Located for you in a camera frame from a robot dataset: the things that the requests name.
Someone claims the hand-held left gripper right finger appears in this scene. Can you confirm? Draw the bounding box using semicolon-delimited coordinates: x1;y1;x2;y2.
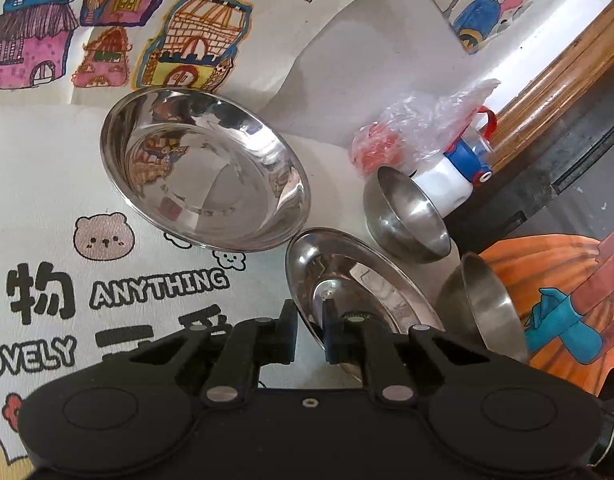
321;299;490;407

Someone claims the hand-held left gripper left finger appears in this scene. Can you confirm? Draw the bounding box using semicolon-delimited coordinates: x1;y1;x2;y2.
127;299;299;408

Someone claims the steel plate with blue sticker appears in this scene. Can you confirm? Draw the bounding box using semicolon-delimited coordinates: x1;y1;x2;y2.
285;227;445;378

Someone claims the steel bowl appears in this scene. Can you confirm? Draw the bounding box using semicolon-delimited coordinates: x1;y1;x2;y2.
363;165;452;263
435;252;530;365

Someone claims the large steel plate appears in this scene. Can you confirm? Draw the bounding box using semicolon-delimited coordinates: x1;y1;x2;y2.
99;87;312;252

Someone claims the white bottle with blue lid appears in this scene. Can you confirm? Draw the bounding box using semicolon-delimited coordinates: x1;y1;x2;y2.
412;105;498;211

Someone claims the red round object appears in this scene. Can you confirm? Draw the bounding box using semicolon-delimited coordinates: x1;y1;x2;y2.
352;122;404;172

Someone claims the clear plastic bag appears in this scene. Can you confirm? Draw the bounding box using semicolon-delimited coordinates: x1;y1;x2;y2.
351;78;503;176

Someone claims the black panel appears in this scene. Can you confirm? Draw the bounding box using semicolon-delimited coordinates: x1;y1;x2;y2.
447;110;614;258

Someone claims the printed white tablecloth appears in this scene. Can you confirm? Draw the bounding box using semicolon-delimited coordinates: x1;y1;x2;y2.
0;102;470;466

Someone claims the houses drawing paper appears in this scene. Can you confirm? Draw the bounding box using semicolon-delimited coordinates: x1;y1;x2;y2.
0;0;393;110

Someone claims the cartoon figures drawing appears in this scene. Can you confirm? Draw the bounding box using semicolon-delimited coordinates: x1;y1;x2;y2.
404;0;570;56

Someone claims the wooden frame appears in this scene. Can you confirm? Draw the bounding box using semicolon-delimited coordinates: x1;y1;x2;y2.
492;0;614;161

